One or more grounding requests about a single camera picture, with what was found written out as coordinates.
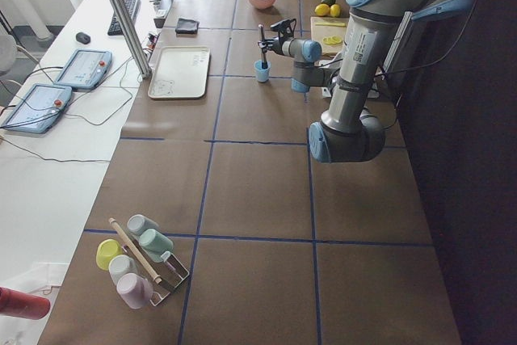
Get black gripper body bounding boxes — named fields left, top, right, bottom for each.
left=267, top=37, right=284, bottom=54

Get steel muddler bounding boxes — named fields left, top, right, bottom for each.
left=258, top=24, right=268, bottom=69

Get light blue cup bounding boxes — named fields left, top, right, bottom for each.
left=254, top=60, right=271, bottom=82

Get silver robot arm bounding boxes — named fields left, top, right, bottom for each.
left=258, top=0, right=474, bottom=163

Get grey cup on rack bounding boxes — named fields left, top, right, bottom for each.
left=126, top=214, right=159, bottom=237

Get green cup on rack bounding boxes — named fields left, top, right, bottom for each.
left=138, top=229, right=174, bottom=263

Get white cup rack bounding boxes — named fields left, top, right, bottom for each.
left=107, top=217, right=191, bottom=306

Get yellow cup on rack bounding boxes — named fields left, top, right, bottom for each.
left=95, top=239, right=124, bottom=271

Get white cup on rack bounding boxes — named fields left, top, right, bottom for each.
left=108, top=255, right=139, bottom=285

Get pink cup on rack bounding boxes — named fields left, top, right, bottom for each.
left=116, top=273, right=153, bottom=309

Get yellow knife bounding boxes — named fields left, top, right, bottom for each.
left=314, top=22, right=347, bottom=27

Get wooden cutting board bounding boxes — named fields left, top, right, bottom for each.
left=310, top=16, right=348, bottom=56

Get yellow lemon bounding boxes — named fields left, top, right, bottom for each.
left=329, top=3, right=341, bottom=18
left=314, top=3, right=330, bottom=17

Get lemon slices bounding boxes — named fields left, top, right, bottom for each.
left=322, top=36, right=343, bottom=46

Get green avocado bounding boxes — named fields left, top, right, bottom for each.
left=321, top=0, right=336, bottom=6

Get folded grey cloth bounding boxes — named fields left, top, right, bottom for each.
left=175, top=18, right=200, bottom=35

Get cream bear tray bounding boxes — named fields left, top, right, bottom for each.
left=148, top=46, right=210, bottom=99

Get black keyboard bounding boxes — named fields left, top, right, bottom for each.
left=107, top=0, right=141, bottom=36

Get black computer mouse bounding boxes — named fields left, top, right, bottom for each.
left=75, top=32, right=90, bottom=44

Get far teach pendant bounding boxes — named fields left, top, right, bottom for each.
left=54, top=49, right=112, bottom=90

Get teach pendant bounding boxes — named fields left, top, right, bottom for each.
left=1, top=84, right=74, bottom=134
left=54, top=49, right=112, bottom=90

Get near teach pendant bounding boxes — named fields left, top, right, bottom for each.
left=1, top=84, right=74, bottom=134

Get red bottle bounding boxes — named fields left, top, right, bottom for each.
left=1, top=288, right=51, bottom=320

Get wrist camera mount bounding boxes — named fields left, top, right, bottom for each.
left=270, top=19, right=297, bottom=39

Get aluminium frame post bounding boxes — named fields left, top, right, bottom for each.
left=109, top=0, right=152, bottom=79

